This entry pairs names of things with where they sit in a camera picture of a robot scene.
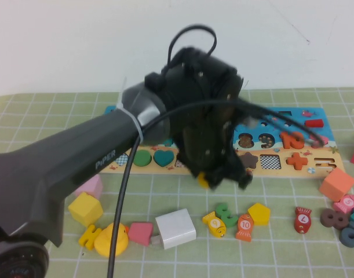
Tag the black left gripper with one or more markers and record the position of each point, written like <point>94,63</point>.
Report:
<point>205,139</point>

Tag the yellow number six piece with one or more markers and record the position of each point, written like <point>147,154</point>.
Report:
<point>203,179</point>

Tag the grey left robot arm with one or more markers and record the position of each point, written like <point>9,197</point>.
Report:
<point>49,173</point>

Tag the brown star piece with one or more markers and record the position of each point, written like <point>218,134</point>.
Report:
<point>250,160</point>

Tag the green number three piece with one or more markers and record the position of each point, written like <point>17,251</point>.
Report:
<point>230,221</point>

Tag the yellow pentagon piece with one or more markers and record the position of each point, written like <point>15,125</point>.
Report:
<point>259,212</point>

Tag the colourful wooden puzzle board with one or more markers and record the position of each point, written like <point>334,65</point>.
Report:
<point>281,171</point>

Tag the orange number ten piece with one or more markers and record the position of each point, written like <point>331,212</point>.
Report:
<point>285,142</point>

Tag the orange plus sign piece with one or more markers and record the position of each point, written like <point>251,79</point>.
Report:
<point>297,161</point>

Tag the teal heart piece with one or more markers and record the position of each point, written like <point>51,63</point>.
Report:
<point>164,157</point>

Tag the green circle piece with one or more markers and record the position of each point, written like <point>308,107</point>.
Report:
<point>142,158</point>

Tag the brown number eight piece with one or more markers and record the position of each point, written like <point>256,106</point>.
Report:
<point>323,220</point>

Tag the red minus sign piece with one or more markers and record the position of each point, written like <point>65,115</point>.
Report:
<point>313,123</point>

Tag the pink greater-than sign piece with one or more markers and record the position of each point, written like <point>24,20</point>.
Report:
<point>323,138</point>

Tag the pink trapezoid piece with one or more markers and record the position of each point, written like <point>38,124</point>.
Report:
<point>140,233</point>

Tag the blue-grey number nine piece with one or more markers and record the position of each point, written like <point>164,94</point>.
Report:
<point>343,239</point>

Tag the yellow equals sign piece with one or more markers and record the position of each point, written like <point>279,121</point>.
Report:
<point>88,237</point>

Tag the yellow fish number nine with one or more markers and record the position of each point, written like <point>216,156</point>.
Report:
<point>214,223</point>

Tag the orange fish number ten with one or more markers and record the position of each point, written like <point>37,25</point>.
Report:
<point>244,224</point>

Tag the white USB charger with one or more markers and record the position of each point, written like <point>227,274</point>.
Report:
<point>176,228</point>

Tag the green checked tablecloth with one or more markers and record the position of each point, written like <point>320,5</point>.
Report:
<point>252,255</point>

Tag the red fish number seven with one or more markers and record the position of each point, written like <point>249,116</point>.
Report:
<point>302,220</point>

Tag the orange cube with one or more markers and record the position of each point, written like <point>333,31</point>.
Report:
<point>336,182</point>

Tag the pink fish number five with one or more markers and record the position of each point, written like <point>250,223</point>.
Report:
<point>340,206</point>

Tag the white zip tie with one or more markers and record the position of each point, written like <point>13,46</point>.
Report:
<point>130,116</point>

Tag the light pink cube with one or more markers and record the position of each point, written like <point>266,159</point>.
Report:
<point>94,186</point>

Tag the yellow rubber duck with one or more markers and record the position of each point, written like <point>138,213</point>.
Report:
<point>104,243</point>

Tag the yellow cube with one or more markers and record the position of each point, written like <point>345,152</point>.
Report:
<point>85,208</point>

